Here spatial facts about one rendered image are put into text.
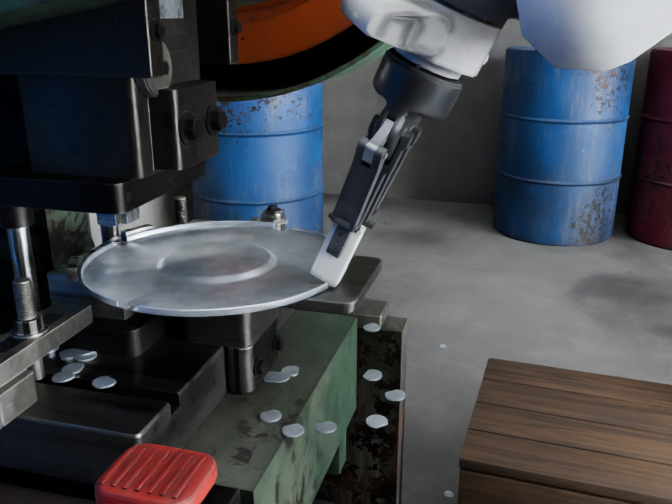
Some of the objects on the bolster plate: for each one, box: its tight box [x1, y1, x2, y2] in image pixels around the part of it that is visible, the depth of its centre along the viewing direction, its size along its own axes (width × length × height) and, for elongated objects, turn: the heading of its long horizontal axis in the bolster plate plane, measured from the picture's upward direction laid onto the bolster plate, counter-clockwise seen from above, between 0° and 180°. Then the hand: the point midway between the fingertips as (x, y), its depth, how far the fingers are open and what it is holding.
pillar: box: [6, 226, 41, 313], centre depth 75 cm, size 2×2×14 cm
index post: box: [261, 205, 286, 231], centre depth 95 cm, size 3×3×10 cm
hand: (337, 250), depth 71 cm, fingers closed
